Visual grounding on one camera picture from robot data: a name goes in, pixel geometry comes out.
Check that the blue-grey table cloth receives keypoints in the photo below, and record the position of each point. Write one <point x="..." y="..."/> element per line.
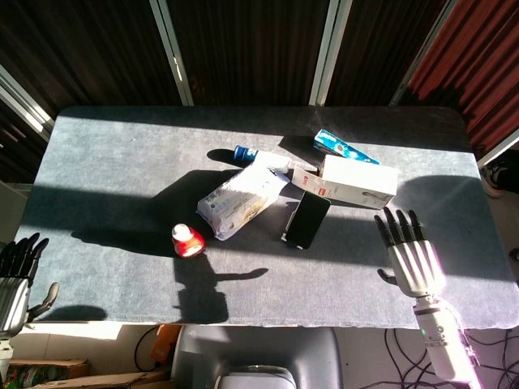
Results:
<point x="121" y="162"/>

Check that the orange device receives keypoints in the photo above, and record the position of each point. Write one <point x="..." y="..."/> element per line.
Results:
<point x="164" y="344"/>

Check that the white and black shoes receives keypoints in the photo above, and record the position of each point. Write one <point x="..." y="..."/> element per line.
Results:
<point x="500" y="178"/>

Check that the brown cardboard box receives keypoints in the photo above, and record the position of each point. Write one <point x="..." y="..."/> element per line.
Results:
<point x="52" y="369"/>

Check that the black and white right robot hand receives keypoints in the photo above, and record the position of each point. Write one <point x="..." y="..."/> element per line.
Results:
<point x="413" y="267"/>

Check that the white window frame post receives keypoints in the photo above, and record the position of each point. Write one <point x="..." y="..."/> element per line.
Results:
<point x="498" y="152"/>
<point x="172" y="52"/>
<point x="328" y="52"/>
<point x="421" y="52"/>
<point x="24" y="105"/>

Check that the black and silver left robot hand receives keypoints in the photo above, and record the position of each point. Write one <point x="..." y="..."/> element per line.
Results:
<point x="14" y="291"/>

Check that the red ketchup bottle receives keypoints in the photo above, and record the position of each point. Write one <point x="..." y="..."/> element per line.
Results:
<point x="188" y="243"/>

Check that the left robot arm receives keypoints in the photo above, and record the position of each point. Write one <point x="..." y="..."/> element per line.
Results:
<point x="5" y="356"/>

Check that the white tissue pack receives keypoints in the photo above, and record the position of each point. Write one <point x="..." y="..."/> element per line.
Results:
<point x="239" y="202"/>

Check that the red curtain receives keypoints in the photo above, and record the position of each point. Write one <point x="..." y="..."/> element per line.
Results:
<point x="474" y="61"/>

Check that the grey phone holder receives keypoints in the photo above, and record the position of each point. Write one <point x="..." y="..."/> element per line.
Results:
<point x="285" y="236"/>

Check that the white and red carton box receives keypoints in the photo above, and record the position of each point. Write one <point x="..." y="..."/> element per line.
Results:
<point x="353" y="178"/>

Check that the flat brown cardboard sheet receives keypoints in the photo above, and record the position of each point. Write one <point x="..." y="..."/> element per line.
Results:
<point x="101" y="381"/>

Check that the white tube with blue cap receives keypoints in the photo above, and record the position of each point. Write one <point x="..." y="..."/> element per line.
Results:
<point x="263" y="157"/>

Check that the blue toothpaste box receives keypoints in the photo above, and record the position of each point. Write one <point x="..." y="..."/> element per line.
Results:
<point x="336" y="144"/>

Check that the grey robot torso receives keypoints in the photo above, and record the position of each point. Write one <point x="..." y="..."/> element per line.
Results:
<point x="251" y="352"/>

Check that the black smartphone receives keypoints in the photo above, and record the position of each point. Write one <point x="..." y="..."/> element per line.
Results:
<point x="309" y="219"/>

